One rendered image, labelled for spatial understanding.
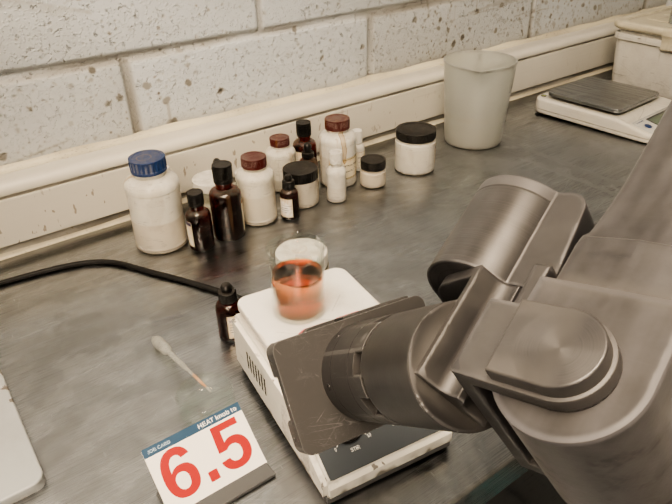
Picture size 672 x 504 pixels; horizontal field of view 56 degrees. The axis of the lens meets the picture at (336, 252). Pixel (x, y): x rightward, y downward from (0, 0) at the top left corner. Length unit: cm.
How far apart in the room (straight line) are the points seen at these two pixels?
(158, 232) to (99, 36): 28
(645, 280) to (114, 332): 61
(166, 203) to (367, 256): 27
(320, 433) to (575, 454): 17
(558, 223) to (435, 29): 101
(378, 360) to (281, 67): 83
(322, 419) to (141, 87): 71
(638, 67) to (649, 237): 131
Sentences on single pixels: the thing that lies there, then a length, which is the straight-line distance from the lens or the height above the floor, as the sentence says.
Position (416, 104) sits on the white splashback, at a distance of 123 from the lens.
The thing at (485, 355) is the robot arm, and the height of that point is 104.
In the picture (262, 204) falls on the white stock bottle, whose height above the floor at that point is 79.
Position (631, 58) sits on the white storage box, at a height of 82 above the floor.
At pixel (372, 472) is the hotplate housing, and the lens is 55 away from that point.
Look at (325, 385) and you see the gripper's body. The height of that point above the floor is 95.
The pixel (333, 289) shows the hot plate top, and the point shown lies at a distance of 62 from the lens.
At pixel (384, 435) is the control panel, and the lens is 55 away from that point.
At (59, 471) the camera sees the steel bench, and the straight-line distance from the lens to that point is 63.
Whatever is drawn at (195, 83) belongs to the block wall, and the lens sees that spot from 101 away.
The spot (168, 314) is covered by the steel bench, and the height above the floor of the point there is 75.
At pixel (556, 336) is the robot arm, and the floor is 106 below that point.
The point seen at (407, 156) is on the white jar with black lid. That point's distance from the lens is 105.
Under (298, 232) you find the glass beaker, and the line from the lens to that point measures 58.
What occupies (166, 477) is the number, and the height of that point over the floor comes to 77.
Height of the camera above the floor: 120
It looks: 32 degrees down
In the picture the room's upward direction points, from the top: 1 degrees counter-clockwise
